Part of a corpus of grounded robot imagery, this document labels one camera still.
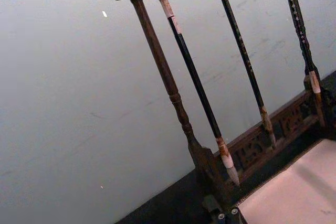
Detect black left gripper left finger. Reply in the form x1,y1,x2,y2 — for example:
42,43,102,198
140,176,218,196
202,194,229,224

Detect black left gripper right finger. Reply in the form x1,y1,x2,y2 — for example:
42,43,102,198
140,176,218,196
228,206,243,224

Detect black table cloth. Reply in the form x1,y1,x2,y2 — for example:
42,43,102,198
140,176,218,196
114,69,336,224

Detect white felt writing mat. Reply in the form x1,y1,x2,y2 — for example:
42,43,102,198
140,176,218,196
230,138,336,224

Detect large black calligraphy brush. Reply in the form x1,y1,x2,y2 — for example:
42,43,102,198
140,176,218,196
156,0,241,187

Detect slim black speckled calligraphy brush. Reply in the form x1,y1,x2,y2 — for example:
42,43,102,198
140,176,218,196
213,0,277,149

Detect carved brown wooden brush rack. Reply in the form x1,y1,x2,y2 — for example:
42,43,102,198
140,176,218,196
75,0,336,224

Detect knobbly black speckled calligraphy brush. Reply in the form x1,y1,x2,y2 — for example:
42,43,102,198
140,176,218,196
280,0,322,102

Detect plain pale wall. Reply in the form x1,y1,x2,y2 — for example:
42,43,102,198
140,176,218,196
0,0,336,224

